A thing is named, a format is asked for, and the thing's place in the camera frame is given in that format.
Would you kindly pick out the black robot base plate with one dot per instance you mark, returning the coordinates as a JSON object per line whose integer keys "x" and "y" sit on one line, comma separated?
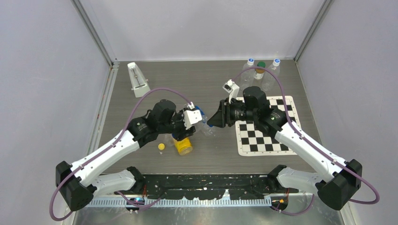
{"x": 207, "y": 187}

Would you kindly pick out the white metronome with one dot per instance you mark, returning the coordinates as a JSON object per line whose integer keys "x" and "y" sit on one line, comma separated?
{"x": 138, "y": 81}

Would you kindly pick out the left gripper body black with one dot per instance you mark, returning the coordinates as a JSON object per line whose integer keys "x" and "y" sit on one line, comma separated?
{"x": 179, "y": 130}

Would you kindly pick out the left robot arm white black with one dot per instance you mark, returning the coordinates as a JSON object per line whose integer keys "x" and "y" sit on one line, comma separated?
{"x": 81, "y": 181}

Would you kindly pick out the checkerboard calibration mat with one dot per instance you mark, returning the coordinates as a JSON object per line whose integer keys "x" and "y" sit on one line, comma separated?
{"x": 253, "y": 143}

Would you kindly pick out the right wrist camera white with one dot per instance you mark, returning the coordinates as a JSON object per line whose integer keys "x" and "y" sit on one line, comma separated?
{"x": 232, "y": 89}

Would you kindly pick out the yellow juice bottle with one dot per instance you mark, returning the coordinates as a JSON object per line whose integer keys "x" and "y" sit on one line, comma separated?
{"x": 183, "y": 147}

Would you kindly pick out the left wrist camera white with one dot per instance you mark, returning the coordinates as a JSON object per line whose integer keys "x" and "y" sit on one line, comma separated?
{"x": 192, "y": 115}

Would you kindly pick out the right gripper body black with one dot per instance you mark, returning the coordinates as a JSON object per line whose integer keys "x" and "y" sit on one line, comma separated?
{"x": 239, "y": 112}

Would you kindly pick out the clear bottle blue label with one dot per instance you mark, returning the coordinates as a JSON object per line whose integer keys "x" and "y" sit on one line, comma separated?
{"x": 210, "y": 132}

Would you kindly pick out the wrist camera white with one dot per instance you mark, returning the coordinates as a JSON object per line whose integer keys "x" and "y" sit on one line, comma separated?
{"x": 232, "y": 89}
{"x": 192, "y": 115}

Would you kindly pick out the yellow bottle cap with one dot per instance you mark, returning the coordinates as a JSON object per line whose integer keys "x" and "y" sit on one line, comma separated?
{"x": 161, "y": 146}

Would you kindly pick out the clear bottle pepsi label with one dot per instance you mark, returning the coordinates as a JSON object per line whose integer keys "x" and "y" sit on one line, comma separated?
{"x": 168, "y": 138}

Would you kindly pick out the green cap brown bottle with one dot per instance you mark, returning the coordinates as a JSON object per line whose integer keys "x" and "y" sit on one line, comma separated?
{"x": 259, "y": 73}

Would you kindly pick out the left standing clear bottle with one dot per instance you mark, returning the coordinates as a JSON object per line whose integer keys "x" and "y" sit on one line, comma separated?
{"x": 247, "y": 77}

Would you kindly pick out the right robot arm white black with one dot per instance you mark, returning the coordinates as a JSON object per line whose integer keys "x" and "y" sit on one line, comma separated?
{"x": 334, "y": 181}

